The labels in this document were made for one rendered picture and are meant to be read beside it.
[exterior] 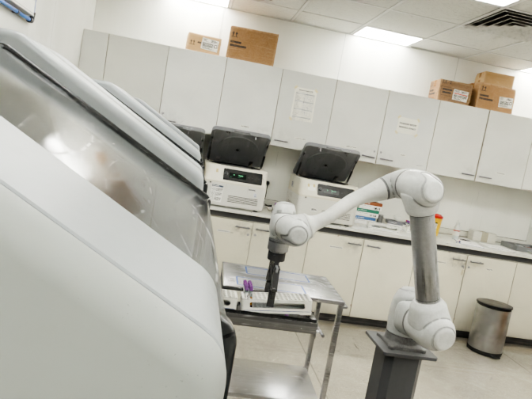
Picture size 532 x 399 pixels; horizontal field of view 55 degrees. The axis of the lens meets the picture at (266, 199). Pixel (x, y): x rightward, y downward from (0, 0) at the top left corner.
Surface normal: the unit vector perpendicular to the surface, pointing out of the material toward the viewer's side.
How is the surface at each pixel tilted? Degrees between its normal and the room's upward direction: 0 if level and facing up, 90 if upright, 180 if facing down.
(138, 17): 90
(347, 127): 90
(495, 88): 89
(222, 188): 90
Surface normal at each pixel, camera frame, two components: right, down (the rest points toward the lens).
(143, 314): 0.54, -0.46
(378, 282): 0.14, 0.14
